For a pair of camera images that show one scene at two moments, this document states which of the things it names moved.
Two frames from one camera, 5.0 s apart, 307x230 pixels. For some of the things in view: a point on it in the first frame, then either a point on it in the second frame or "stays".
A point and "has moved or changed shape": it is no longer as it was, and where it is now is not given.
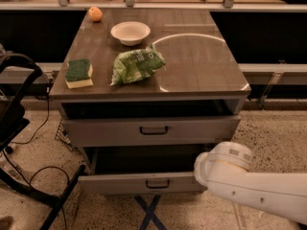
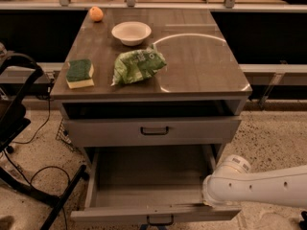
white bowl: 130,33 stays
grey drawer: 141,169 has moved or changed shape
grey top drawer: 154,130 stays
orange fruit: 95,13 stays
